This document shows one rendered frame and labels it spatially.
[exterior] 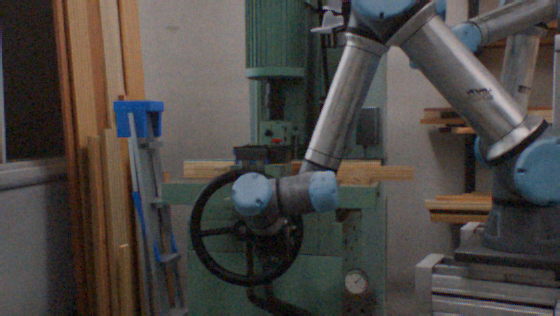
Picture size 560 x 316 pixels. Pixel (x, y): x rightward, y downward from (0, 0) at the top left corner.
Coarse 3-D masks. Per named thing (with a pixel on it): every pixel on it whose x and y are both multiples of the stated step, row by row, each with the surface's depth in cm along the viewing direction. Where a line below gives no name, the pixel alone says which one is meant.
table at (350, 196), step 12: (180, 180) 185; (192, 180) 185; (204, 180) 184; (336, 180) 181; (168, 192) 177; (180, 192) 177; (192, 192) 176; (216, 192) 174; (228, 192) 174; (348, 192) 166; (360, 192) 166; (372, 192) 165; (216, 204) 175; (228, 204) 164; (348, 204) 167; (360, 204) 166; (372, 204) 165
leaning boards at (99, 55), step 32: (64, 0) 297; (96, 0) 331; (128, 0) 363; (64, 32) 298; (96, 32) 329; (128, 32) 360; (64, 64) 296; (96, 64) 327; (128, 64) 357; (64, 96) 295; (96, 96) 325; (128, 96) 341; (64, 128) 296; (96, 128) 316; (96, 160) 296; (128, 160) 327; (96, 192) 296; (128, 192) 326; (96, 224) 297; (128, 224) 325; (96, 256) 302; (128, 256) 305; (96, 288) 305; (128, 288) 305
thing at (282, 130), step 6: (264, 126) 182; (270, 126) 182; (276, 126) 181; (282, 126) 181; (288, 126) 188; (276, 132) 181; (282, 132) 181; (288, 132) 188; (264, 138) 182; (270, 138) 182; (276, 138) 181; (282, 138) 181; (288, 138) 188; (270, 144) 182
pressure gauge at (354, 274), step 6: (354, 270) 161; (360, 270) 162; (348, 276) 162; (354, 276) 161; (360, 276) 161; (366, 276) 161; (348, 282) 162; (354, 282) 161; (360, 282) 161; (366, 282) 161; (348, 288) 162; (354, 288) 161; (360, 288) 161; (366, 288) 161; (354, 294) 163
